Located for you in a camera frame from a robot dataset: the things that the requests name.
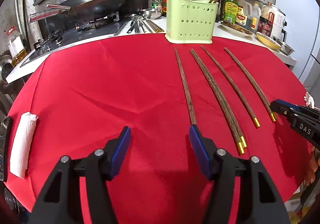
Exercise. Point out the cooking oil bottle left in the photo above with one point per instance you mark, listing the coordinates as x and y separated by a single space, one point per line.
16 46

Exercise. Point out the white tissue roll left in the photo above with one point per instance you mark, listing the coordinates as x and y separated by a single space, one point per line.
22 143

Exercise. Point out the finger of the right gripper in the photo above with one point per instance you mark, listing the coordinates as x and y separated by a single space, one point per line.
284 108

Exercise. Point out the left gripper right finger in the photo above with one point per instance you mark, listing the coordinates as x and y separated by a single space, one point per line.
218 166

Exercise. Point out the red handle oil bottle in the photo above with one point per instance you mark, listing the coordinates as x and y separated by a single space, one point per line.
266 20

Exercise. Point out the wooden chopstick four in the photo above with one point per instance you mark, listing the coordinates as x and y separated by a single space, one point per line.
217 98

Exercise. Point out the wooden chopstick five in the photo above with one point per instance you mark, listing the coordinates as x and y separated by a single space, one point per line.
221 96

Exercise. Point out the white tissue right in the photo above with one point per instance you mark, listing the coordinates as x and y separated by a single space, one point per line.
309 101

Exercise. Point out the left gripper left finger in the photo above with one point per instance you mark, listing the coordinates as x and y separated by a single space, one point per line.
102 166

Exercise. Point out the green label bottle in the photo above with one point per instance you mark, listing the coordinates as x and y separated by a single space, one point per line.
230 11

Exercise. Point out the yellow bowl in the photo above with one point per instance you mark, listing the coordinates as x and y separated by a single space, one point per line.
267 41

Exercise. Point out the wooden chopstick three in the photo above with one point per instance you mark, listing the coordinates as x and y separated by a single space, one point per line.
186 90

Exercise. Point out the steel bowl with food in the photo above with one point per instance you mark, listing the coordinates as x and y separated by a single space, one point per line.
286 49

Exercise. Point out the black wok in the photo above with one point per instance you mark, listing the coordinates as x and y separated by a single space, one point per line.
91 10

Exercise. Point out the wooden chopstick eight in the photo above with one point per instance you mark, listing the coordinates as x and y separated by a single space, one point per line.
254 84

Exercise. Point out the wooden chopstick six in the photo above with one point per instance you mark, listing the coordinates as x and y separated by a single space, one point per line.
236 89

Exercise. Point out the red tablecloth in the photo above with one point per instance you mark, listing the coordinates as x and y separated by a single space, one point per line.
85 95

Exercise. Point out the gas stove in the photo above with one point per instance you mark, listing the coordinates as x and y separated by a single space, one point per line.
60 38

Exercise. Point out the green utensil holder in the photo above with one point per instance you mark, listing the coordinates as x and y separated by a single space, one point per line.
190 21

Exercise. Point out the large soy sauce jug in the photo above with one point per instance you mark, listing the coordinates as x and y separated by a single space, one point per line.
244 15

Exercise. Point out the plate of cooked food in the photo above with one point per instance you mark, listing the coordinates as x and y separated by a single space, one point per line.
235 29

